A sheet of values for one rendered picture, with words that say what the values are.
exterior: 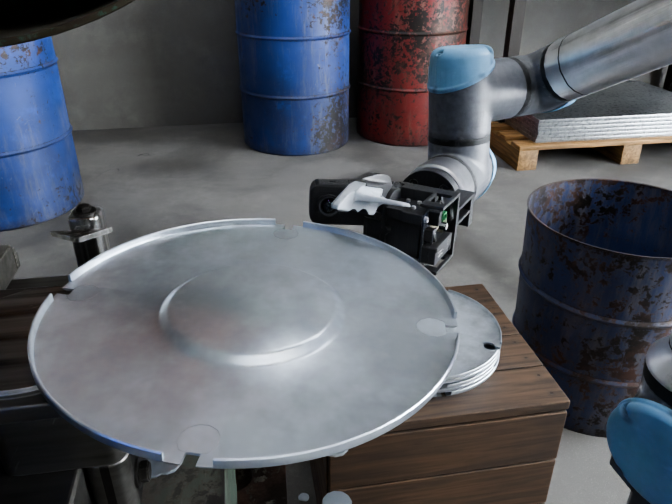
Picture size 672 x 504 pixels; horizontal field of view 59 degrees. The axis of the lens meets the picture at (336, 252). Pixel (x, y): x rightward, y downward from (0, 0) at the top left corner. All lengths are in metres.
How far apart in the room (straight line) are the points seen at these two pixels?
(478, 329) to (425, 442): 0.24
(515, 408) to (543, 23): 3.35
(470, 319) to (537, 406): 0.21
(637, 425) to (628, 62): 0.37
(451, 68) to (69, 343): 0.50
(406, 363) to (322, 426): 0.08
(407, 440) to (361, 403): 0.65
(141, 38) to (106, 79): 0.31
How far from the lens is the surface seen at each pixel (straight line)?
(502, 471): 1.13
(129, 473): 0.47
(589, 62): 0.75
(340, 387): 0.37
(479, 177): 0.74
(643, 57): 0.72
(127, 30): 3.73
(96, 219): 0.58
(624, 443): 0.63
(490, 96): 0.74
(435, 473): 1.08
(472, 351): 1.07
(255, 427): 0.34
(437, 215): 0.58
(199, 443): 0.34
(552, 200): 1.59
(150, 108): 3.80
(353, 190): 0.52
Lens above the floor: 1.02
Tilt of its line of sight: 28 degrees down
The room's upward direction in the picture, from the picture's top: straight up
